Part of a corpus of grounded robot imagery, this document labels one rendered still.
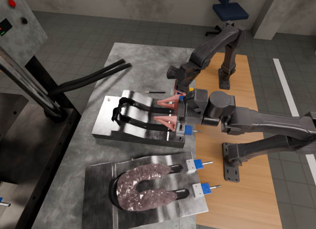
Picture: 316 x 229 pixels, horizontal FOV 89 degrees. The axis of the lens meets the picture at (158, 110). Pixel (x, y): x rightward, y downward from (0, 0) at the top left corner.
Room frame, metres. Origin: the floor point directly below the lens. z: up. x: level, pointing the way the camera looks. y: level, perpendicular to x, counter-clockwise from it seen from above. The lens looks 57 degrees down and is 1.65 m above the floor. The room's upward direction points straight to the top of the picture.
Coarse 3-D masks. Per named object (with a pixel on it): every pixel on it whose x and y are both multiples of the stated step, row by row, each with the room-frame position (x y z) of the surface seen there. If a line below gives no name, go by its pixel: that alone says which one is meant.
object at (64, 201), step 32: (160, 64) 0.97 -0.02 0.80; (96, 96) 0.66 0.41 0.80; (160, 96) 0.66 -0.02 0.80; (192, 128) 0.42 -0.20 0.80; (64, 160) 0.23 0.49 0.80; (96, 160) 0.23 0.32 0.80; (128, 160) 0.23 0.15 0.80; (64, 192) 0.08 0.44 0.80; (64, 224) -0.04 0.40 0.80; (160, 224) -0.04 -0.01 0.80; (192, 224) -0.04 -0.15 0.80
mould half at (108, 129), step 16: (112, 96) 0.61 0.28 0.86; (128, 96) 0.55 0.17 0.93; (144, 96) 0.58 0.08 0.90; (128, 112) 0.45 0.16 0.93; (144, 112) 0.47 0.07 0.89; (176, 112) 0.48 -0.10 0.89; (96, 128) 0.39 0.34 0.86; (112, 128) 0.35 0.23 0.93; (128, 128) 0.36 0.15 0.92; (160, 144) 0.31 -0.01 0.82; (176, 144) 0.30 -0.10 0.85
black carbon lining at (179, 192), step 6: (174, 168) 0.18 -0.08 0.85; (180, 168) 0.18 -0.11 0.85; (120, 174) 0.15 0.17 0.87; (114, 180) 0.12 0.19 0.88; (114, 186) 0.10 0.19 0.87; (108, 192) 0.07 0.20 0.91; (114, 192) 0.08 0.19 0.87; (174, 192) 0.08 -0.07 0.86; (180, 192) 0.08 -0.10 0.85; (186, 192) 0.08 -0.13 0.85; (114, 198) 0.05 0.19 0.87; (180, 198) 0.05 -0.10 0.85; (114, 204) 0.03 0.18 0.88
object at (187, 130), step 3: (186, 126) 0.38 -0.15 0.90; (189, 126) 0.38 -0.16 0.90; (177, 129) 0.36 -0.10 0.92; (183, 129) 0.36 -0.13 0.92; (186, 129) 0.36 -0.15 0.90; (189, 129) 0.36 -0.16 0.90; (177, 132) 0.35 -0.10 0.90; (180, 132) 0.35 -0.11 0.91; (183, 132) 0.34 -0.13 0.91; (186, 132) 0.35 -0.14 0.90; (189, 132) 0.35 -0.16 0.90; (201, 132) 0.35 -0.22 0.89
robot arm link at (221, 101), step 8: (216, 96) 0.27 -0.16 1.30; (224, 96) 0.27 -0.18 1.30; (232, 96) 0.27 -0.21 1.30; (208, 104) 0.26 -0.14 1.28; (216, 104) 0.24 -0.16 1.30; (224, 104) 0.24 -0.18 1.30; (232, 104) 0.24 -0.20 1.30; (208, 112) 0.25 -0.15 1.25; (216, 112) 0.24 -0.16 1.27; (224, 112) 0.24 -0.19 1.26; (224, 120) 0.24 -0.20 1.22; (224, 128) 0.22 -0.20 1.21; (232, 128) 0.21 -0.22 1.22; (240, 128) 0.21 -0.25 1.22
